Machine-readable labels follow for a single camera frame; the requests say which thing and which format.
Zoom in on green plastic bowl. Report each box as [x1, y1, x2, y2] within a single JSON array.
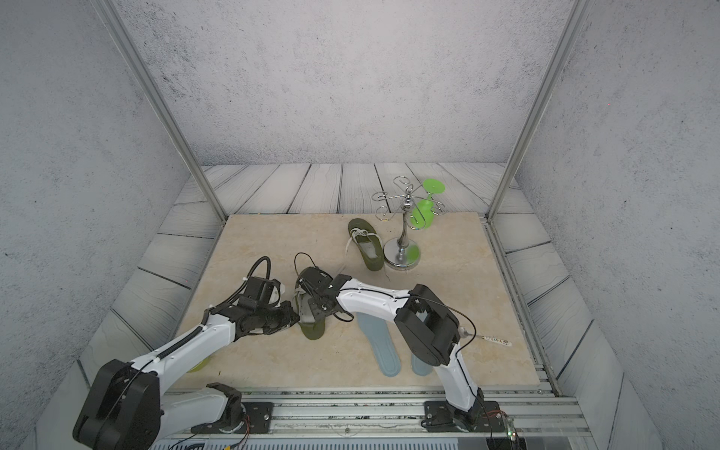
[[189, 356, 212, 373]]

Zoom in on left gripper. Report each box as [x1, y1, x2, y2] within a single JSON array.
[[256, 300, 304, 335]]

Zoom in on grey insole one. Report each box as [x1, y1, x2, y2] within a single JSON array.
[[411, 354, 434, 377], [356, 313, 401, 378]]

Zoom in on right aluminium frame post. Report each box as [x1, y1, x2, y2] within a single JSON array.
[[486, 0, 593, 222]]

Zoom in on green plastic disc on stand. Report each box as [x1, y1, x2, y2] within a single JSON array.
[[410, 178, 446, 231]]

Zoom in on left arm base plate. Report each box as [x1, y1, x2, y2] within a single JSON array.
[[190, 400, 275, 436]]

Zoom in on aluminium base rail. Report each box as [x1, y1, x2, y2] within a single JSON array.
[[184, 385, 596, 449]]

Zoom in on aluminium frame post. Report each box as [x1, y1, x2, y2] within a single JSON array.
[[91, 0, 229, 225], [486, 0, 593, 222]]

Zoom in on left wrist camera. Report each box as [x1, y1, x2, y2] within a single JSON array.
[[238, 277, 285, 311]]

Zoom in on left aluminium frame post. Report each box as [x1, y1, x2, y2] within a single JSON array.
[[91, 0, 229, 225]]

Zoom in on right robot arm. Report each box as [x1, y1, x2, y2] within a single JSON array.
[[295, 265, 507, 434]]

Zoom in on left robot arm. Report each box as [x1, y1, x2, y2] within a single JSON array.
[[72, 273, 299, 449]]

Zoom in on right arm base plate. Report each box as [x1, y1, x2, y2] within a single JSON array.
[[421, 401, 507, 433]]

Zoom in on chrome metal stand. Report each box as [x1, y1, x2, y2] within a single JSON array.
[[371, 175, 426, 270]]

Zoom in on olive green shoe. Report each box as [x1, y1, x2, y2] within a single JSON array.
[[345, 217, 384, 272], [292, 291, 326, 341]]

